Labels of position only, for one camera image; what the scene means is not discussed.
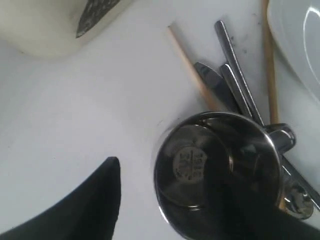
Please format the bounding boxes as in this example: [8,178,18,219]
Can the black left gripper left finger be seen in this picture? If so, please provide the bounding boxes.
[0,156,121,240]

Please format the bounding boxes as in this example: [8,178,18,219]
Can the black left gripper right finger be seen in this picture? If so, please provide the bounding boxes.
[221,176,320,240]

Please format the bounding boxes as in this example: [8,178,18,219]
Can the steel mug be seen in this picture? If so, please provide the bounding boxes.
[154,111,296,240]

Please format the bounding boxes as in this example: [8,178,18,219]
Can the wooden chopstick crossing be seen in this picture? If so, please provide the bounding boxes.
[261,0,286,211]

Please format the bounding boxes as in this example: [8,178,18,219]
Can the wooden chopstick long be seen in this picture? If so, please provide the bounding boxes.
[167,25,225,111]

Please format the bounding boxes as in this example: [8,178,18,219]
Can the steel table knife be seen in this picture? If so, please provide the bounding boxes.
[194,62,320,205]

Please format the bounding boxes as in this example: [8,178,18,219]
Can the cream bin with triangle mark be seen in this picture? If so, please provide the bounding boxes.
[0,0,132,58]

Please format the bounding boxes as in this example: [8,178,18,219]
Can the white square plate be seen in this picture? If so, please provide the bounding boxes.
[267,0,320,101]

